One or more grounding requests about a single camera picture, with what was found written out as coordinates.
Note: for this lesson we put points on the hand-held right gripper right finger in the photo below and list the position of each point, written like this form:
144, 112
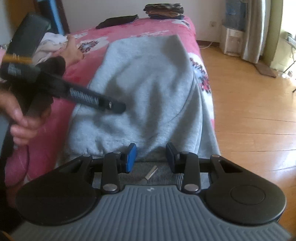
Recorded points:
170, 157

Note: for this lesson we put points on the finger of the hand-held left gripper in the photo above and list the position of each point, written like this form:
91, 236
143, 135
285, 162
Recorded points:
115, 107

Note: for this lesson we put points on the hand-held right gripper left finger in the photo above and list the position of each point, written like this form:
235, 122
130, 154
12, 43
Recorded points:
131, 160

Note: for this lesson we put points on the person's left hand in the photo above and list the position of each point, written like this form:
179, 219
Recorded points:
20, 132

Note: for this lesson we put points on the white garment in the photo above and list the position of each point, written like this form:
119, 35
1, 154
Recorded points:
53, 40

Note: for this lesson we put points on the beige garment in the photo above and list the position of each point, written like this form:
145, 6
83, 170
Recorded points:
74, 51

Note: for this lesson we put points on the pink floral blanket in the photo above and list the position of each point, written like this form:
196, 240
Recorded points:
148, 31

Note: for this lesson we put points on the black folded garment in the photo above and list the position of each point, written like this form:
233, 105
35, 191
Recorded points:
118, 21

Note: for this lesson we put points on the navy folded garment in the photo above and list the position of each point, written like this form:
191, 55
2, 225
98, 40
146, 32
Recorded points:
159, 17

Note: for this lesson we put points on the tan folded garment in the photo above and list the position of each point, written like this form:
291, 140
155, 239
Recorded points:
166, 13

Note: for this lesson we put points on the plaid folded shirt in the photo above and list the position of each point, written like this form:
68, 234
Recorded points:
161, 6

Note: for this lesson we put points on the brown floor mat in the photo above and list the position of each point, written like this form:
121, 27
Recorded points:
266, 70

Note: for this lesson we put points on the white water dispenser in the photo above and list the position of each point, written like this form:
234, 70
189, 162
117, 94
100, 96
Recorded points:
231, 41

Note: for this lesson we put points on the beige curtain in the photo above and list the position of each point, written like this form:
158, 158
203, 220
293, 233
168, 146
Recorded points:
253, 30

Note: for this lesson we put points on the folding table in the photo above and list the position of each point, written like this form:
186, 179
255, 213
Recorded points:
291, 42

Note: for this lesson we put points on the dark wooden door frame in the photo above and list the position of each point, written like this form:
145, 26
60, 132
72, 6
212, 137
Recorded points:
66, 20

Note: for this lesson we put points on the wall socket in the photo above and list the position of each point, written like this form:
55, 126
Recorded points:
213, 23

